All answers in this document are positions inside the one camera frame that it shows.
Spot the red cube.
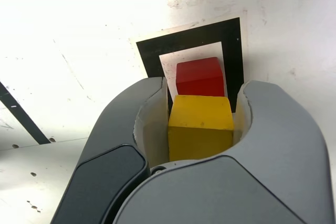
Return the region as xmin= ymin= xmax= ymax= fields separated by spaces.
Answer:
xmin=175 ymin=56 xmax=228 ymax=97

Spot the black tape strip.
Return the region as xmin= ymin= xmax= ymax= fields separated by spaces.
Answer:
xmin=0 ymin=81 xmax=51 ymax=145

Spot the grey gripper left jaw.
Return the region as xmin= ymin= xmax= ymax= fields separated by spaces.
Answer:
xmin=51 ymin=76 xmax=174 ymax=224

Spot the black tape square outline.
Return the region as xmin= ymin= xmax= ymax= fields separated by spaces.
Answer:
xmin=135 ymin=17 xmax=245 ymax=113

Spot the yellow cube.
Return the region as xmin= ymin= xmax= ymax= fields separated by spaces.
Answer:
xmin=167 ymin=95 xmax=234 ymax=162

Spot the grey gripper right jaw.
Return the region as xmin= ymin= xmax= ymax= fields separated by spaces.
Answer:
xmin=112 ymin=79 xmax=329 ymax=224

